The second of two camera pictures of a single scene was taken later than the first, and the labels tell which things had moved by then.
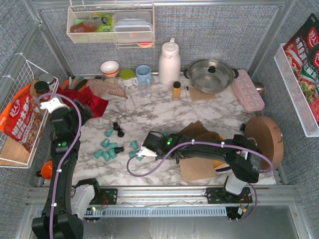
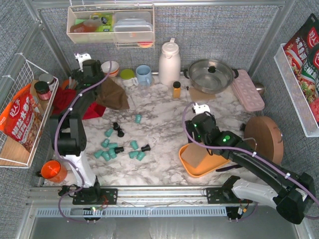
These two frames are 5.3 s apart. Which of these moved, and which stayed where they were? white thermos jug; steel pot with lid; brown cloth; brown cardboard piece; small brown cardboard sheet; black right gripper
Moved: brown cloth; black right gripper; brown cardboard piece
Stayed: white thermos jug; small brown cardboard sheet; steel pot with lid
